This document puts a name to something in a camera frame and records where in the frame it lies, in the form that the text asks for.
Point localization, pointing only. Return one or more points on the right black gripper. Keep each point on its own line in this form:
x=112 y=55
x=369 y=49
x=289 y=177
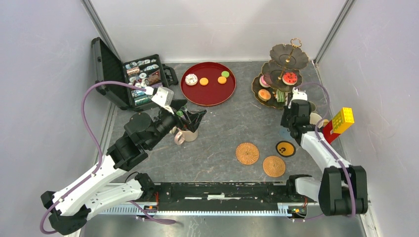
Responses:
x=283 y=122

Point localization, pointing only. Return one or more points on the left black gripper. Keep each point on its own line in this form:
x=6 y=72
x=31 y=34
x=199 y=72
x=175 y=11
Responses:
x=193 y=117

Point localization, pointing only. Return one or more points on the pink beige mug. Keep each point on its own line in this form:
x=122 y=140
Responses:
x=182 y=136

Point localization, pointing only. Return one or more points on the layered green cake slice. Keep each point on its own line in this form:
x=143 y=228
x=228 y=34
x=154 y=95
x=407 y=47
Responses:
x=280 y=96

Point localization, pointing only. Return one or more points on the orange macaron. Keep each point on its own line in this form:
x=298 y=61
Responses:
x=222 y=80
x=203 y=81

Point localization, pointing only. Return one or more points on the white sprinkled donut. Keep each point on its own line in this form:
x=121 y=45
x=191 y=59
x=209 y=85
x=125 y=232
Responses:
x=191 y=79

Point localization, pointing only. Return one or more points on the orange fruit tart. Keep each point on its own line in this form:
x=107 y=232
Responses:
x=264 y=95

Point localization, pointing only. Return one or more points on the green macaron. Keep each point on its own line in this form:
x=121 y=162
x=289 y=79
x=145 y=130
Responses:
x=225 y=74

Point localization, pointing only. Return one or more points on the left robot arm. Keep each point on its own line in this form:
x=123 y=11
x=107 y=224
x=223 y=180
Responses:
x=69 y=209

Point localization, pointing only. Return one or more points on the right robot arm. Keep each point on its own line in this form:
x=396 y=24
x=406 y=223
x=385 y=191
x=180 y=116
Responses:
x=342 y=189

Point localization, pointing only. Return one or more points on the green mug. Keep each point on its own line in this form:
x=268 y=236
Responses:
x=179 y=113

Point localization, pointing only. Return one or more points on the yellow cream mug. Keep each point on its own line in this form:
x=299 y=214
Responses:
x=316 y=119

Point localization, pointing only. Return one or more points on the blue round coaster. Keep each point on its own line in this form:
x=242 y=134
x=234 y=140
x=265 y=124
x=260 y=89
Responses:
x=285 y=133

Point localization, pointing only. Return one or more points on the small grey-green cup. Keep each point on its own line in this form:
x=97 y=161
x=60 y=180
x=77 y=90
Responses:
x=313 y=106

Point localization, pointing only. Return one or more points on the black yellow round coaster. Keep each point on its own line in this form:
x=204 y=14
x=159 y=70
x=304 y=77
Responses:
x=285 y=149

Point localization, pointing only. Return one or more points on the red round tray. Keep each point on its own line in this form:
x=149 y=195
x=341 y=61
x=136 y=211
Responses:
x=212 y=94

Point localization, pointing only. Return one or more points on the three-tier gold dessert stand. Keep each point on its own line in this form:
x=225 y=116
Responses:
x=283 y=58

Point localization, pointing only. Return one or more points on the red yellow block toy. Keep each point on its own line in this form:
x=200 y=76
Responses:
x=339 y=124

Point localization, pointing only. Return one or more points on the woven coaster right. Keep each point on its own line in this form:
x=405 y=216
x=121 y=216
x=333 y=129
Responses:
x=274 y=166

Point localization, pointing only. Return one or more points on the woven coaster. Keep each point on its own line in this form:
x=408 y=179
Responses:
x=274 y=166
x=247 y=153

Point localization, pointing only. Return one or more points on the woven coaster left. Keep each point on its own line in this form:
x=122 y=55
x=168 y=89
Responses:
x=247 y=153

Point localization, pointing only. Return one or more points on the black open case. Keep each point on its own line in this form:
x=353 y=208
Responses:
x=142 y=72

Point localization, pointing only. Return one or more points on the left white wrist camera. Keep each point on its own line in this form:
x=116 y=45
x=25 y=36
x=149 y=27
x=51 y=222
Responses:
x=163 y=98

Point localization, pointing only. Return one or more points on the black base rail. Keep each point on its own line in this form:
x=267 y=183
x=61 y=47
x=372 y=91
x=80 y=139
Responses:
x=221 y=198

